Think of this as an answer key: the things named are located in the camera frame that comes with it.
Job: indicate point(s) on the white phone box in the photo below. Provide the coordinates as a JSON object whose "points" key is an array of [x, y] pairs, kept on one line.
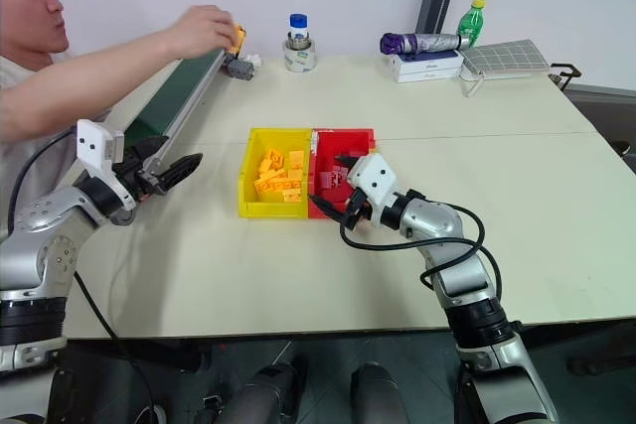
{"points": [[422, 60], [427, 75]]}

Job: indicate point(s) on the person's bare hand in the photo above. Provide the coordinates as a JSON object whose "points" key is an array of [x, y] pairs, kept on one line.
{"points": [[204, 29]]}

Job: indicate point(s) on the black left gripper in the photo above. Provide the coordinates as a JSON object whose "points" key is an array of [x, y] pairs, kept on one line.
{"points": [[141, 178]]}

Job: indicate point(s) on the grid pattern pad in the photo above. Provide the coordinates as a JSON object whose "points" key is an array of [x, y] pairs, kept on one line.
{"points": [[504, 59]]}

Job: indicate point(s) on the person's bare forearm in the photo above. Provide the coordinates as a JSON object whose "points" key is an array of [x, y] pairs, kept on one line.
{"points": [[74, 81]]}

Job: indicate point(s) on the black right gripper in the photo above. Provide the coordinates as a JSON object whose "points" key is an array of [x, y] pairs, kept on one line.
{"points": [[357, 213]]}

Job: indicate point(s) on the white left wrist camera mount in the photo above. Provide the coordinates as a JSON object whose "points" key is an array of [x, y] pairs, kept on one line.
{"points": [[94, 143]]}

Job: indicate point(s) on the yellow building block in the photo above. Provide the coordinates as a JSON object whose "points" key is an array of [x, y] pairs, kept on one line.
{"points": [[273, 158], [268, 182], [297, 158], [293, 195], [295, 175]]}

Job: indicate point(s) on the dark rounded shape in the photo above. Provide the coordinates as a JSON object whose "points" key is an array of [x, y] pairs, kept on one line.
{"points": [[263, 389], [377, 394]]}

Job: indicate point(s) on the black table clamp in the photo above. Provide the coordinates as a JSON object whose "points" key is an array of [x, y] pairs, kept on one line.
{"points": [[566, 71]]}

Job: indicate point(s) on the red plastic bin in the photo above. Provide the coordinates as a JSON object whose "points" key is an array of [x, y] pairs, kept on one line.
{"points": [[328, 151]]}

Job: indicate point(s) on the small white block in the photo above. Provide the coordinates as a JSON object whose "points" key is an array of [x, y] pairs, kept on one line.
{"points": [[253, 59]]}

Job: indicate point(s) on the yellow toy block with black base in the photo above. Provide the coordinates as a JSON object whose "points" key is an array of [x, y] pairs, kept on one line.
{"points": [[239, 37]]}

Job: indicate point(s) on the green conveyor belt silver frame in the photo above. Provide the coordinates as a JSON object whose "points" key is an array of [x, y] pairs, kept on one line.
{"points": [[171, 91]]}

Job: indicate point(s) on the green bottle with yellow cap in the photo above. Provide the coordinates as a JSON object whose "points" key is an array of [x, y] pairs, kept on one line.
{"points": [[471, 24]]}

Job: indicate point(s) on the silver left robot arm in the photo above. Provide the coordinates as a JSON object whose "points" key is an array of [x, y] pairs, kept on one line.
{"points": [[45, 255]]}

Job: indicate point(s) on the folded purple grey umbrella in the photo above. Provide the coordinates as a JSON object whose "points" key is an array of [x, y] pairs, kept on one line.
{"points": [[422, 42]]}

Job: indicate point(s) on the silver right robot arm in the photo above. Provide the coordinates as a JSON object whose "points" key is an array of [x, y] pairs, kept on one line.
{"points": [[462, 285]]}

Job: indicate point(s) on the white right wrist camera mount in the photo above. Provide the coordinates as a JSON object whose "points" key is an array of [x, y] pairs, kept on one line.
{"points": [[375, 178]]}

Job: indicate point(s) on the white tape roll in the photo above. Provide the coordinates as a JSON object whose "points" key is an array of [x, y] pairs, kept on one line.
{"points": [[299, 59]]}

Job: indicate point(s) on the clear bottle with blue cap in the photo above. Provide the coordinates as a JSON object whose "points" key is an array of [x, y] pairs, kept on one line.
{"points": [[298, 29]]}

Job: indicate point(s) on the red building block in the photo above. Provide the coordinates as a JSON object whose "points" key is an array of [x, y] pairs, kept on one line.
{"points": [[341, 179], [328, 180]]}

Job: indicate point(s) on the yellow plastic bin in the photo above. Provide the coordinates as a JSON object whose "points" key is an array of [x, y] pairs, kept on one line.
{"points": [[248, 185]]}

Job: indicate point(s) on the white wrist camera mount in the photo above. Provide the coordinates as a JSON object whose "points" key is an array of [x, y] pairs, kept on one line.
{"points": [[375, 178], [94, 143]]}

